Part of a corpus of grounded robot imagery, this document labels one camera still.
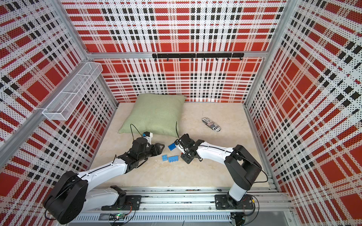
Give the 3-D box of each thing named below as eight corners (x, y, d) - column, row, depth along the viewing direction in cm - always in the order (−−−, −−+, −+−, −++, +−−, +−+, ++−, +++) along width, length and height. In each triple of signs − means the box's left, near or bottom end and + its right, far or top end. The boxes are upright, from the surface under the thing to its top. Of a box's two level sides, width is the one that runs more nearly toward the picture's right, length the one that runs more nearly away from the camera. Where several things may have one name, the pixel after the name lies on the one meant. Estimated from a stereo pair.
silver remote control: (201, 121, 111) (202, 119, 109) (204, 119, 113) (205, 116, 110) (217, 133, 104) (218, 130, 102) (220, 130, 106) (221, 127, 103)
